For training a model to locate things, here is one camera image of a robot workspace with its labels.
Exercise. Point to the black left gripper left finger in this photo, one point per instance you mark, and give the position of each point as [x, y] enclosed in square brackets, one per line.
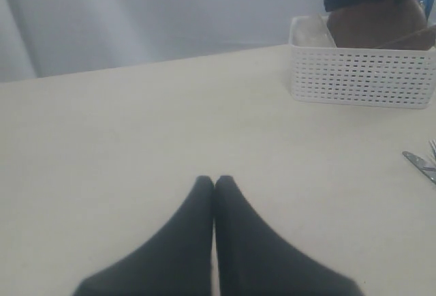
[174, 261]

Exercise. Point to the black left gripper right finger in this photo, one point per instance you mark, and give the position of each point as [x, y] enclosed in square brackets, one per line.
[254, 260]

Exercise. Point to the silver table knife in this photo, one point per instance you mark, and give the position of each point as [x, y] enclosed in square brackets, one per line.
[425, 167]

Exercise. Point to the silver fork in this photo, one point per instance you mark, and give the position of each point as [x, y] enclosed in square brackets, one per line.
[432, 144]

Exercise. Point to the brown round wooden plate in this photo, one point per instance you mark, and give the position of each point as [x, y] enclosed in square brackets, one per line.
[372, 24]

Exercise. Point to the grey speckled ceramic dish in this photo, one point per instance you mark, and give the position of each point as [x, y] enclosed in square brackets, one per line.
[311, 31]

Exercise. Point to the blue packet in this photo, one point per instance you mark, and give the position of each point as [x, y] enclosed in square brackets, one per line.
[427, 7]

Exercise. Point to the lower brown wooden chopstick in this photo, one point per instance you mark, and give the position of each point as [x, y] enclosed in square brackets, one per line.
[421, 40]

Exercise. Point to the white perforated plastic basket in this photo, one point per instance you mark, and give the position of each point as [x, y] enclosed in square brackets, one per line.
[359, 76]

